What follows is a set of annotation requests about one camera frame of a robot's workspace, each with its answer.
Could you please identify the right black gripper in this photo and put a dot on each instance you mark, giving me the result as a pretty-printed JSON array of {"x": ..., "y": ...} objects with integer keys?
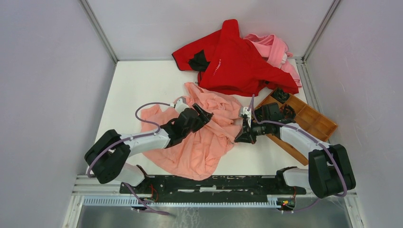
[{"x": 246, "y": 135}]

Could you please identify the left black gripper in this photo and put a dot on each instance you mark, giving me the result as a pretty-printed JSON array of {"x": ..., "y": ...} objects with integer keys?
[{"x": 205, "y": 116}]

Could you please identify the salmon orange jacket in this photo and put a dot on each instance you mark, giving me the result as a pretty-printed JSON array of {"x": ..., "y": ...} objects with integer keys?
[{"x": 198, "y": 155}]

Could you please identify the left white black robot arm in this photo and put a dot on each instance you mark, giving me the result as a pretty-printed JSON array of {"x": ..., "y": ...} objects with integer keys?
[{"x": 107, "y": 158}]

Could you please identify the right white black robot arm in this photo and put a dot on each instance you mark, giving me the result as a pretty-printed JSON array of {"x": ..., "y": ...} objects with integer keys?
[{"x": 329, "y": 169}]

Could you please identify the red garment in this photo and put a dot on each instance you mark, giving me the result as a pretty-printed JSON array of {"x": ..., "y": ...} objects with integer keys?
[{"x": 229, "y": 64}]

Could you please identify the wooden divided tray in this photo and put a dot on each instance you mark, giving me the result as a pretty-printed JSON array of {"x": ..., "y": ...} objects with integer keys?
[{"x": 309, "y": 120}]

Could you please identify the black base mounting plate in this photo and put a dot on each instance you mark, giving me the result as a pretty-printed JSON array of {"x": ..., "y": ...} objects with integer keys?
[{"x": 214, "y": 189}]

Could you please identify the pink garment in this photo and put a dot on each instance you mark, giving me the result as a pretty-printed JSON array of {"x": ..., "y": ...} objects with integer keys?
[{"x": 275, "y": 51}]

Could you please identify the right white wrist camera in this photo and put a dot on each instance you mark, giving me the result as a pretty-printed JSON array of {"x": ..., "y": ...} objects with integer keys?
[{"x": 246, "y": 114}]

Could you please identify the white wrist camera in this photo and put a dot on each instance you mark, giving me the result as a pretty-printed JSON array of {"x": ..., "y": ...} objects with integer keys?
[
  {"x": 180, "y": 105},
  {"x": 246, "y": 114}
]

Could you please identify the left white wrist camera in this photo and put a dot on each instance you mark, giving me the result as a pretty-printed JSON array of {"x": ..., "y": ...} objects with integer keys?
[{"x": 180, "y": 105}]

